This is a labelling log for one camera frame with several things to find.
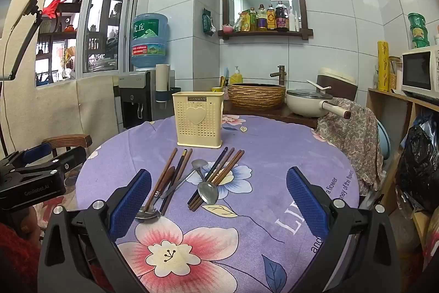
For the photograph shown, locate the wooden framed mirror shelf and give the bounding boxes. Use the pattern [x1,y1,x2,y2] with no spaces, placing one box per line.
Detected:
[218,0,313,41]

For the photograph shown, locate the yellow seasoning packet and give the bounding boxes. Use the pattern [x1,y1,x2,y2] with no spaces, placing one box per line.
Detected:
[234,10,251,32]

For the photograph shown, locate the blue water jug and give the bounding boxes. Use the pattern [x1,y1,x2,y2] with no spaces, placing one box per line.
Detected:
[130,13,169,71]

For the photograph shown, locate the white microwave oven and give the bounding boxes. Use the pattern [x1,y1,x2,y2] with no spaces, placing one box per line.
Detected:
[401,46,439,105]

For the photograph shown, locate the yellow wrap roll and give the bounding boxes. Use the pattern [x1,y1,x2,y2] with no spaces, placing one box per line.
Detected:
[377,41,390,90]

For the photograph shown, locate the person's left forearm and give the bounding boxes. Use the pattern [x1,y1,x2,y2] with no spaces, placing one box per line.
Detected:
[0,211,43,293]

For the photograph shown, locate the red ornament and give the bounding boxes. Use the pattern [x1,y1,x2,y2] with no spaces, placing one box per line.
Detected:
[43,0,67,19]

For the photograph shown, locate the cream plastic utensil holder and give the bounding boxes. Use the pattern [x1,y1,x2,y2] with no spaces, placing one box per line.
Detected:
[171,91,225,149]

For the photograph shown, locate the black plastic bag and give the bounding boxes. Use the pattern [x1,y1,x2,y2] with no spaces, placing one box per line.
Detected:
[396,133,439,211]

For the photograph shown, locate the dark soy sauce bottle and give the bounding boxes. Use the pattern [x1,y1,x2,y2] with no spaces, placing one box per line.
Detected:
[275,1,289,32]

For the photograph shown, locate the wooden shelf unit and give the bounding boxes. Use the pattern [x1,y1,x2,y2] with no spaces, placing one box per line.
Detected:
[365,87,439,245]

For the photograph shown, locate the sliding glass window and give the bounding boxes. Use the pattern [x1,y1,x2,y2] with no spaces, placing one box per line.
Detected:
[34,0,139,88]

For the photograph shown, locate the purple-label sauce bottle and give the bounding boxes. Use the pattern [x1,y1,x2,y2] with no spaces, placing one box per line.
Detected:
[257,4,268,31]

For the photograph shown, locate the purple floral tablecloth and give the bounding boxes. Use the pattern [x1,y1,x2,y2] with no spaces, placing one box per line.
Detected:
[74,115,361,293]

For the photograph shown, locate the white rice paddle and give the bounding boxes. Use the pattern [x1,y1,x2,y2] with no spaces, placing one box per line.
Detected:
[306,79,333,91]

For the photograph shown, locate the light blue plastic basin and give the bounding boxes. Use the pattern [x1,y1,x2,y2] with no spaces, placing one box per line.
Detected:
[375,118,390,163]

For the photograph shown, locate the translucent grey rice spoon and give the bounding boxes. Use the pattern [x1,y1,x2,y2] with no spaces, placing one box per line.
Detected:
[196,171,219,205]

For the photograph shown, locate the grey water dispenser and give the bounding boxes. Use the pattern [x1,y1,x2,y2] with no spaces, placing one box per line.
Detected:
[118,70,162,129]

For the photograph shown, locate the stacked green cups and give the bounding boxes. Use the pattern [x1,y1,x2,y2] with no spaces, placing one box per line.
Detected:
[407,12,427,49]

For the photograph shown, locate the woven-pattern sink basin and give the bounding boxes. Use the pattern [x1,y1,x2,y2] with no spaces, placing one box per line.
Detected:
[227,83,286,111]

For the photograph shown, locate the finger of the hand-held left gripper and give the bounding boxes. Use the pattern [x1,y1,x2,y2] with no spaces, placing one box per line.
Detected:
[7,146,87,184]
[0,141,54,173]

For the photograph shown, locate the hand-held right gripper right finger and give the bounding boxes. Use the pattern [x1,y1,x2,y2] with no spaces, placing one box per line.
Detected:
[286,166,402,293]

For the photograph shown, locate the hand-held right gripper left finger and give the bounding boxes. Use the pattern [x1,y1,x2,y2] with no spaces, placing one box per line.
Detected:
[37,169,153,293]

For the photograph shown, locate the wooden-handled metal spoon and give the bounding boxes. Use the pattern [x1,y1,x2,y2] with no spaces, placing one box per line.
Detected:
[135,167,176,221]

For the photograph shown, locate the dark wooden chopstick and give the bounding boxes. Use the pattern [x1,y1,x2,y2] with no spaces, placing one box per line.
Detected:
[204,147,229,178]
[159,149,187,211]

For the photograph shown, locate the cream pan with lid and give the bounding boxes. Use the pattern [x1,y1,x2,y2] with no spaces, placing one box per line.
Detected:
[286,89,352,119]

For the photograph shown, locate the beige cloth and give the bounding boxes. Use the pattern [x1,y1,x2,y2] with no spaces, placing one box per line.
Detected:
[0,0,120,156]

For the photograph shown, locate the yellow dish soap bottle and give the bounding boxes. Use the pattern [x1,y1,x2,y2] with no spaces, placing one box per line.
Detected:
[229,66,243,85]

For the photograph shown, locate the glass jar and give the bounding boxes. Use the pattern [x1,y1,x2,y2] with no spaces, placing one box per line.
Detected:
[388,55,403,91]

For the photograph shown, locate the floral patterned cloth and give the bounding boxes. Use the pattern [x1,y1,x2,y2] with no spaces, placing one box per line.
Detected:
[316,97,385,191]

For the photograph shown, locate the bronze faucet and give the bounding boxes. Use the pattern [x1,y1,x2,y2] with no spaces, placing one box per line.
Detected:
[269,65,286,86]

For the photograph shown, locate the dark wooden chair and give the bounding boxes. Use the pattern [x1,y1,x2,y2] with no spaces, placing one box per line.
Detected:
[41,133,93,156]

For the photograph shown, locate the brown and white rice cooker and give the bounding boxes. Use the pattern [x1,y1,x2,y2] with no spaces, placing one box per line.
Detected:
[316,68,359,101]

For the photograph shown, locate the yellow-label sauce bottle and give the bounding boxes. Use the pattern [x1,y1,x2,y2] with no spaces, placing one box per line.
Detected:
[266,4,277,31]

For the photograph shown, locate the green wall-hung packet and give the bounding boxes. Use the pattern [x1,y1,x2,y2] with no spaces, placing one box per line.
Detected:
[202,8,216,37]

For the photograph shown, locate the cream cup dispenser tube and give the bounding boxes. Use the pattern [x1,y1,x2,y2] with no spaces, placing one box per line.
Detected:
[155,64,171,102]

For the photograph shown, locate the brown wooden chopstick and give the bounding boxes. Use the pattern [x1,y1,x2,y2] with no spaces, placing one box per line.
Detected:
[191,150,246,212]
[161,149,193,215]
[143,147,179,212]
[187,148,236,205]
[188,149,241,208]

